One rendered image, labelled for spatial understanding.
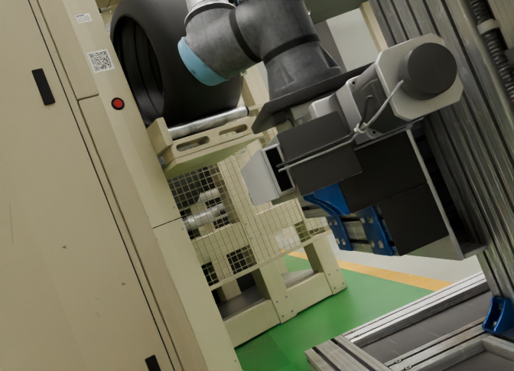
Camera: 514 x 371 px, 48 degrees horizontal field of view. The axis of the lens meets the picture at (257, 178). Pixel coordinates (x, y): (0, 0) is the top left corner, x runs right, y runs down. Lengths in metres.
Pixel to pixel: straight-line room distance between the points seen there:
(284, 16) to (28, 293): 0.69
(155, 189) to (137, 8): 0.62
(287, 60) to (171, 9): 1.00
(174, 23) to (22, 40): 0.81
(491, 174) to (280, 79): 0.41
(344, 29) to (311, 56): 11.08
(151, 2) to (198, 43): 0.91
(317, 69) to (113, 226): 0.51
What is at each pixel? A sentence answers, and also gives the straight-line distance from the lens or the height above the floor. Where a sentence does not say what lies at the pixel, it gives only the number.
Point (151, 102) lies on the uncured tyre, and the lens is 2.45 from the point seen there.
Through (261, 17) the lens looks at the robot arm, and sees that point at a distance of 1.10.
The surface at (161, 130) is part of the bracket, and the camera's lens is 1.91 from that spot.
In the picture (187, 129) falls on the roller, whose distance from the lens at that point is 1.99.
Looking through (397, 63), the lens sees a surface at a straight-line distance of 0.68.
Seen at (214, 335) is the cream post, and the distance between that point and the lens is 2.00.
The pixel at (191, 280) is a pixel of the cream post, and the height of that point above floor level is 0.41.
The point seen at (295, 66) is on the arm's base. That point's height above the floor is 0.77.
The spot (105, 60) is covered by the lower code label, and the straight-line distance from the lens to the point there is 2.07.
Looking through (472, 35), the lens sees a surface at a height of 0.66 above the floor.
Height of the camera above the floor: 0.56
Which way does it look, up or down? 2 degrees up
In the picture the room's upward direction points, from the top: 22 degrees counter-clockwise
